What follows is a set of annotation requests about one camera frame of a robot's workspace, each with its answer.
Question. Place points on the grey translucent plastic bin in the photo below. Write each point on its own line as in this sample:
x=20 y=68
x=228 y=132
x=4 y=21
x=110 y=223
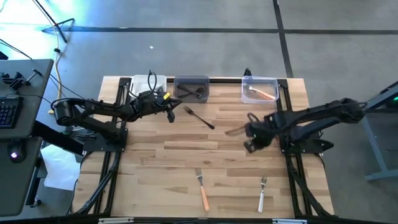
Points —
x=186 y=82

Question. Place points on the black table rail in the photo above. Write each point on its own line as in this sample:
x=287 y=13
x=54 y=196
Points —
x=230 y=80

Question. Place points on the black floor stand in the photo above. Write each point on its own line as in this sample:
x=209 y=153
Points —
x=62 y=35

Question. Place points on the white plastic bin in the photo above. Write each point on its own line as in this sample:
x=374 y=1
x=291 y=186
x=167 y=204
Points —
x=140 y=84

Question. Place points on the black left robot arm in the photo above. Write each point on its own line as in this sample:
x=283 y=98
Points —
x=93 y=107

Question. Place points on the black aluminium frame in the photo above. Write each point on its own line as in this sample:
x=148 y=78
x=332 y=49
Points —
x=298 y=174
x=122 y=85

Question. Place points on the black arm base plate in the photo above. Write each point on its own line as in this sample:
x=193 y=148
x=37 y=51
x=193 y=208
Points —
x=93 y=144
x=311 y=146

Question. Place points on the black desk leg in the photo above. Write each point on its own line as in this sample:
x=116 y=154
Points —
x=56 y=138

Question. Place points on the clear plastic bin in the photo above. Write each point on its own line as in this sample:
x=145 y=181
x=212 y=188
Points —
x=267 y=81

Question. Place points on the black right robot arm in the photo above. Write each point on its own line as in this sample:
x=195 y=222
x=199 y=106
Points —
x=311 y=116

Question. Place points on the grey metal table frame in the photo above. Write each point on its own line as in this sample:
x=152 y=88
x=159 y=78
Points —
x=382 y=175

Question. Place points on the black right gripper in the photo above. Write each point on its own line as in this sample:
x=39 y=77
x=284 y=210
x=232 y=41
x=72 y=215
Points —
x=262 y=132

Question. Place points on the black keyboard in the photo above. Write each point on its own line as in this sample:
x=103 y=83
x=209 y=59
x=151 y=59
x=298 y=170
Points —
x=9 y=112

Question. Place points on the grey office desk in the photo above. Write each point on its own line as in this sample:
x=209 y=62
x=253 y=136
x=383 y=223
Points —
x=34 y=109

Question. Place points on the black desk clamp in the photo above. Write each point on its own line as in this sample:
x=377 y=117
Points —
x=14 y=81

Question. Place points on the silver metal bracket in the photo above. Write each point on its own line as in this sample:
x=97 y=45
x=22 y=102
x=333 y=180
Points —
x=115 y=220
x=289 y=221

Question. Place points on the white paper sheet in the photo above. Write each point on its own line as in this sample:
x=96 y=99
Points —
x=59 y=168

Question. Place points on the black computer mouse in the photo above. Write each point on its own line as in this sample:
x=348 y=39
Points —
x=17 y=152

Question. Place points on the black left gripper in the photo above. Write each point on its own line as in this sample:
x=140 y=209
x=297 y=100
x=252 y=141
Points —
x=146 y=107

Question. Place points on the yellow tape tag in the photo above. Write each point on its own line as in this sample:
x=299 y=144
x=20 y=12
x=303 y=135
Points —
x=167 y=96

